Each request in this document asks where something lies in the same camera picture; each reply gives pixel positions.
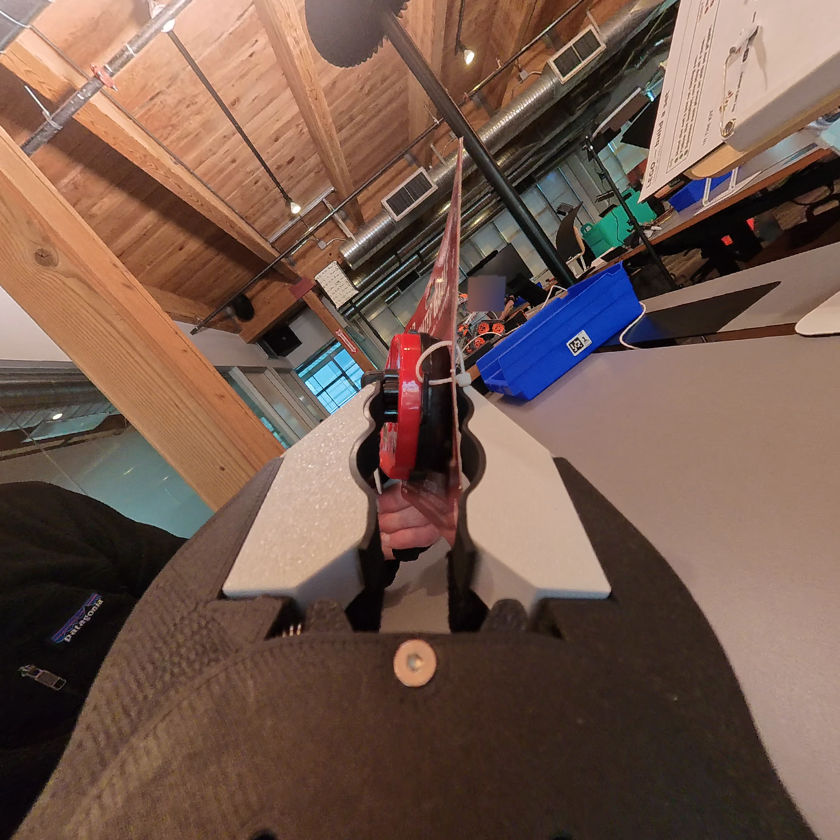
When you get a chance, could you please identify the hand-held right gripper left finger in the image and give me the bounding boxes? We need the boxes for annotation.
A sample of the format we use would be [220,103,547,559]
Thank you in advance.
[223,384,385,599]

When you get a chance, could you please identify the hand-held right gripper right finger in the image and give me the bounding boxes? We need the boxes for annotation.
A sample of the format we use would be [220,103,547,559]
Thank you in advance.
[448,387,611,601]

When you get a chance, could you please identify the red tape measure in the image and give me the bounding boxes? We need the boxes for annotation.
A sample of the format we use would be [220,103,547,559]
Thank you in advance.
[361,331,455,481]

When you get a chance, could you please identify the white zip tie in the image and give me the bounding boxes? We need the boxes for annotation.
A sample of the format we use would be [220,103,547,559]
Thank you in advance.
[394,341,472,392]

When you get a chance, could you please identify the person's left hand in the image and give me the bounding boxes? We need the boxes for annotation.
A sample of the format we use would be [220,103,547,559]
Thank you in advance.
[377,489,439,560]

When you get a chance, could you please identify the gridded window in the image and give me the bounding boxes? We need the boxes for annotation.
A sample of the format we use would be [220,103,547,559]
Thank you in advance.
[297,341,368,414]

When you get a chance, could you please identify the large blue plastic bin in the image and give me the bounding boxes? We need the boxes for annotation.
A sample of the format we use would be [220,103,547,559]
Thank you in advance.
[476,262,641,399]

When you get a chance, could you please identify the orange-wheeled toy robot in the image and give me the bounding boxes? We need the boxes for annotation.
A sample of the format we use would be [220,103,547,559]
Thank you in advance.
[457,292,526,345]

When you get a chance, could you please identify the white paper chart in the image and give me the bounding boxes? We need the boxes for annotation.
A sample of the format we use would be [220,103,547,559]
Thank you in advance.
[315,261,358,309]

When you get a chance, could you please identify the black computer monitor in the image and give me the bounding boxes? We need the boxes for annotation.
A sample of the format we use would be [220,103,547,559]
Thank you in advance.
[462,243,529,290]

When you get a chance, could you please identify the person's black fleece jacket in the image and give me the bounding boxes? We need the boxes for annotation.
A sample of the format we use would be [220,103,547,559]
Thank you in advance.
[0,482,188,837]

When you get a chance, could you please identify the black chair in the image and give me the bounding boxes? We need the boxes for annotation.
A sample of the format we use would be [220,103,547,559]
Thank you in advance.
[556,206,592,263]

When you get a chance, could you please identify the green plastic container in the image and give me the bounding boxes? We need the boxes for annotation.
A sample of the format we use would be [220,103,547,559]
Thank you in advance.
[579,205,664,258]

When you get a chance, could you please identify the white air vent grille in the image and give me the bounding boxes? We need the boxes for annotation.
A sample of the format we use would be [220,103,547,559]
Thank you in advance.
[548,26,606,83]
[382,167,438,221]

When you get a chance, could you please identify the black light stand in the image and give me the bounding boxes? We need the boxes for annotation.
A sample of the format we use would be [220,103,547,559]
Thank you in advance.
[584,134,677,286]

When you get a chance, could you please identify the white rounded base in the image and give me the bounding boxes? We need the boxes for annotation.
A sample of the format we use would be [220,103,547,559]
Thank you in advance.
[795,305,840,337]

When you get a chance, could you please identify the black steel pole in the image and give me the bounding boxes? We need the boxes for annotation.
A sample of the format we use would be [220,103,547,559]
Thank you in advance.
[381,13,578,286]

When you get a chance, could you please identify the small blue plastic bin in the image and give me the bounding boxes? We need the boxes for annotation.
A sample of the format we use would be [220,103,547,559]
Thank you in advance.
[669,172,736,212]

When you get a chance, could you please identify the white instruction board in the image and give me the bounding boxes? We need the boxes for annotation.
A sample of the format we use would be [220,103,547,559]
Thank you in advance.
[638,0,788,203]

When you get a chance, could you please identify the white flat box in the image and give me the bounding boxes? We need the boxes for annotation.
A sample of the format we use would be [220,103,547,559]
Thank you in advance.
[721,20,840,155]

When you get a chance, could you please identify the white cable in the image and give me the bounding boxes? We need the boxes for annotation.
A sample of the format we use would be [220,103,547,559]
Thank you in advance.
[545,285,647,347]

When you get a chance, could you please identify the wooden support post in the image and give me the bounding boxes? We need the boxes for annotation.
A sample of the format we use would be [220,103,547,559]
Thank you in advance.
[0,125,286,511]

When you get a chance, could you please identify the silver ventilation duct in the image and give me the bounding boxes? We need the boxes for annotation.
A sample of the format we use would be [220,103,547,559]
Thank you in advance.
[338,7,657,270]

